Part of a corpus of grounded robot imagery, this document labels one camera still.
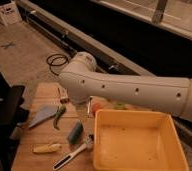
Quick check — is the yellow banana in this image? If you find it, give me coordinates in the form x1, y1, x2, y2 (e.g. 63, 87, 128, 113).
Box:
33, 144, 61, 154

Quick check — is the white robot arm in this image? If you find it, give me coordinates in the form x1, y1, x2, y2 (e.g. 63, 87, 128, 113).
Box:
59, 52, 192, 122

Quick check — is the green plastic cup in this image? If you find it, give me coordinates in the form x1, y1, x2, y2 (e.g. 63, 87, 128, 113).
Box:
116, 103, 126, 110

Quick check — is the orange round fruit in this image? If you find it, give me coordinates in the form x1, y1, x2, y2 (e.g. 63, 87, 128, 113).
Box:
92, 103, 102, 115

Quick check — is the metal fork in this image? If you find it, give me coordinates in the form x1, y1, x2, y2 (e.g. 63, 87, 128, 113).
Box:
87, 97, 92, 117

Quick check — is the green pepper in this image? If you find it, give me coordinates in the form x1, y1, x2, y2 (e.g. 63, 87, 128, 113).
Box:
53, 105, 66, 130

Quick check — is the blue green sponge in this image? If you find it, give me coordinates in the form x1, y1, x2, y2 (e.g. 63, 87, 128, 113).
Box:
67, 122, 83, 145

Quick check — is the yellow plastic bin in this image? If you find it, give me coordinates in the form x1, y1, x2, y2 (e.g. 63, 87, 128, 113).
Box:
93, 110, 190, 171

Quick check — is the black chair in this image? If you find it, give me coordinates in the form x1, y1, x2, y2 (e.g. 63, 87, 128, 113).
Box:
0, 72, 29, 171

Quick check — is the white storage crate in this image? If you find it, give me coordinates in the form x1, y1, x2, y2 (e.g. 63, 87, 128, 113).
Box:
0, 1, 22, 26

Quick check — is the black coiled cable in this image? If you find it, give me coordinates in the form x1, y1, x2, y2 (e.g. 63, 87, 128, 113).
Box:
45, 53, 71, 77

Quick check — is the white handled dish brush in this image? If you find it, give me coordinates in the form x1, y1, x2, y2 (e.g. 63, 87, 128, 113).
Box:
53, 134, 94, 171

